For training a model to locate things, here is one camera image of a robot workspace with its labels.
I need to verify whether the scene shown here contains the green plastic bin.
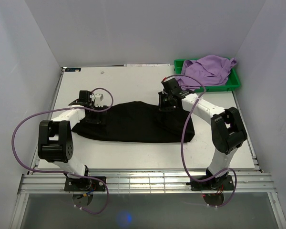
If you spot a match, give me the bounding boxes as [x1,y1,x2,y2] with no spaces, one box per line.
[174,59,241,92]

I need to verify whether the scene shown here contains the papers behind table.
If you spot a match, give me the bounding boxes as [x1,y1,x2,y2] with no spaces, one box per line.
[123,63,171,67]

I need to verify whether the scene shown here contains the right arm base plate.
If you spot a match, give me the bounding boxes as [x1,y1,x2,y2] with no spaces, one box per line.
[186,175,235,191]

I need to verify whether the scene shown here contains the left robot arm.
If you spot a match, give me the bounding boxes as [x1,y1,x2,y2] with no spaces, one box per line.
[38,91,108,191]

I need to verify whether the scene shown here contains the purple trousers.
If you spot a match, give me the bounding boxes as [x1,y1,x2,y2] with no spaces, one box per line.
[175,55,237,90]

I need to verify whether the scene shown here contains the blue label sticker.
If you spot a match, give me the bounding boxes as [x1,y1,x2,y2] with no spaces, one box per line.
[64,68,81,72]

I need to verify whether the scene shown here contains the aluminium frame rail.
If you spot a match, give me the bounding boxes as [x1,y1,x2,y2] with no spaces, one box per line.
[18,170,276,194]

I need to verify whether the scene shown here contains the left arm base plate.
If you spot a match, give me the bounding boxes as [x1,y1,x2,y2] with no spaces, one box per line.
[64,177,105,192]

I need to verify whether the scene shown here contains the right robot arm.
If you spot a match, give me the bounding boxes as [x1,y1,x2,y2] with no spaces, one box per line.
[159,75,247,189]

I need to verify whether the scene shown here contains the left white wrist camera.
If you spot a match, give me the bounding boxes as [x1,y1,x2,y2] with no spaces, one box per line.
[93,94,103,107]

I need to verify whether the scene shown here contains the black trousers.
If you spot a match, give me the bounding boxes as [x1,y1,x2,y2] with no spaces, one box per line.
[72,102,189,144]

